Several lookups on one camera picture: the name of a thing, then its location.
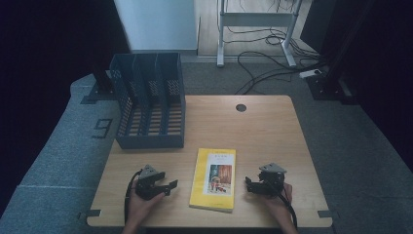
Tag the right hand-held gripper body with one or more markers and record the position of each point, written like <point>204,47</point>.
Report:
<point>271,182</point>

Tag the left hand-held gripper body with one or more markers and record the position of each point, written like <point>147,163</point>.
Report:
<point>146,189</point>

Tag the yellow paperback book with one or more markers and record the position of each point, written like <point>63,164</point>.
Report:
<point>201,182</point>

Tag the dark blue file rack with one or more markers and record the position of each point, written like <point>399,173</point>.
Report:
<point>149,141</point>

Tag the person's left hand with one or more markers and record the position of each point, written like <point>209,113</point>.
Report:
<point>138,208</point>

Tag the person's right hand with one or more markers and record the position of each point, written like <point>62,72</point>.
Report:
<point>276,207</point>

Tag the black metal stand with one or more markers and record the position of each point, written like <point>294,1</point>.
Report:
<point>326,87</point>
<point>103,83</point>

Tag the white power strip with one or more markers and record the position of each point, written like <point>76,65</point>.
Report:
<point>310,73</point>

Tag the white panel board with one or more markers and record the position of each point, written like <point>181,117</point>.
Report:
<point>159,24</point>

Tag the black curtain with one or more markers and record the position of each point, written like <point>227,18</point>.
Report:
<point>389,65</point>
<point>48,48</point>

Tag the white metal desk frame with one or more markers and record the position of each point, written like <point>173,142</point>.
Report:
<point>256,19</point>

